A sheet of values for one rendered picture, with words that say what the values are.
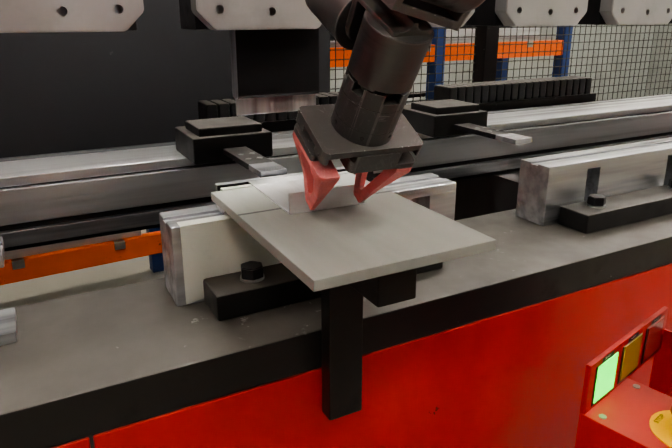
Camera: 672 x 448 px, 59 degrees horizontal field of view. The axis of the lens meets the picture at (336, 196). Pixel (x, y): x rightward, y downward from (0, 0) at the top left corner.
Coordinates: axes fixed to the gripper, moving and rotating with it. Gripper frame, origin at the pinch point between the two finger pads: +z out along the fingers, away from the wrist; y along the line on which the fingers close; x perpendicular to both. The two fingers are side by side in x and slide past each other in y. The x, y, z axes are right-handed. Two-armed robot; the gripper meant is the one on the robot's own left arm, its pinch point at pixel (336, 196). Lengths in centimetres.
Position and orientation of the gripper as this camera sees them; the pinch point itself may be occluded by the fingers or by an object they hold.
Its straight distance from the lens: 59.8
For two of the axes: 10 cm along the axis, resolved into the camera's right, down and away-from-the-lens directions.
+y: -8.8, 1.2, -4.6
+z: -2.5, 6.9, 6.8
